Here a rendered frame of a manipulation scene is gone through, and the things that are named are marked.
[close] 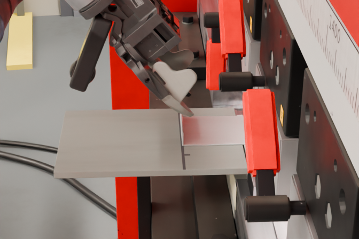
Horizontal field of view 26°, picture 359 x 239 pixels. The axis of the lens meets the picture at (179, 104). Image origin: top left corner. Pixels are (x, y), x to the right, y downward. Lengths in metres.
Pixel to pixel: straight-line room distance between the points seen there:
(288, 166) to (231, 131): 0.51
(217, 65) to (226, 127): 0.27
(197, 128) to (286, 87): 0.55
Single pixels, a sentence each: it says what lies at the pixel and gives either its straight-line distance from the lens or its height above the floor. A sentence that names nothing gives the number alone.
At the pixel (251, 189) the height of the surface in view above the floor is 0.99.
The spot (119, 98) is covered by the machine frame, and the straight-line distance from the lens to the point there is 2.06.
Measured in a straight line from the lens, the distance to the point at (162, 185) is 1.25.
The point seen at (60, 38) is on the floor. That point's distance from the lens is 4.13.
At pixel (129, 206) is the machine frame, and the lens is 2.23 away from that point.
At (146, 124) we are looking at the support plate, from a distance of 1.17.
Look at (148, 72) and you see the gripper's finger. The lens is 1.05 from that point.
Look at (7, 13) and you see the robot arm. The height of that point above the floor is 1.23.
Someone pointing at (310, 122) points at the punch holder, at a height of 1.31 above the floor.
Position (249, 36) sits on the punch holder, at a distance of 0.82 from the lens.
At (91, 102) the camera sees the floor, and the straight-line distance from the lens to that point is 3.44.
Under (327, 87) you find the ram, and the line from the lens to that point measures 0.48.
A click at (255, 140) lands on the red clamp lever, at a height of 1.29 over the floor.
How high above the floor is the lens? 1.56
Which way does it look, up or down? 27 degrees down
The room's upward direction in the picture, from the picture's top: straight up
